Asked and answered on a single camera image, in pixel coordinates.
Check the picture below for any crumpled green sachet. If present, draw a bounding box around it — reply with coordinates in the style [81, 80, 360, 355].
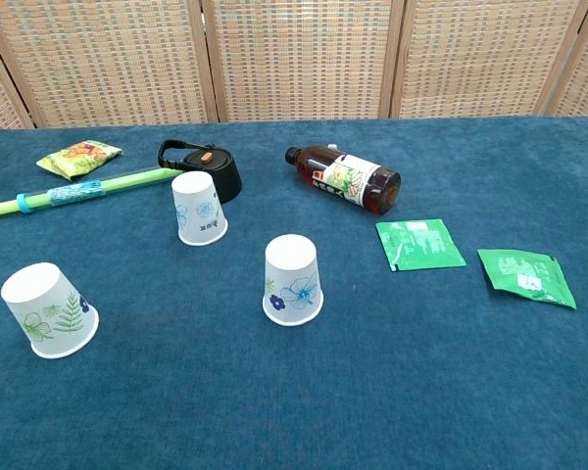
[476, 248, 578, 310]

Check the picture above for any black bottle lid with strap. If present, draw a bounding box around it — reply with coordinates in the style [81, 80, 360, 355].
[157, 139, 243, 205]

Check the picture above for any white paper cup blue print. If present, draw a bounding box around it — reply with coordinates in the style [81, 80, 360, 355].
[170, 170, 229, 247]

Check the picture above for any white paper cup blue flower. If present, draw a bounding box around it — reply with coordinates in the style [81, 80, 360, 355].
[262, 234, 324, 328]

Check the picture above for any yellow green snack bag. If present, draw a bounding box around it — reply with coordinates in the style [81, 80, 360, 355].
[35, 139, 124, 180]

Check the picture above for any flat green square sachet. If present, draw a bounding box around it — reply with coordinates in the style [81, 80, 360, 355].
[374, 218, 467, 272]

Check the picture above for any green stick with blue band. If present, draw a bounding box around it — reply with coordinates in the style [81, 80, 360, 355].
[0, 165, 185, 221]

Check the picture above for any woven wooden folding screen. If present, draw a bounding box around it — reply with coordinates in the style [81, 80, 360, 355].
[0, 0, 588, 131]

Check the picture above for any white paper cup green fern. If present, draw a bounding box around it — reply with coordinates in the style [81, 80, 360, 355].
[0, 261, 101, 360]

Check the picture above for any blue table cloth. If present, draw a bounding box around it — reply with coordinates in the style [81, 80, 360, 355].
[0, 116, 588, 470]

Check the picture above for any brown tea bottle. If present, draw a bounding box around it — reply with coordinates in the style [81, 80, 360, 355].
[284, 143, 403, 216]

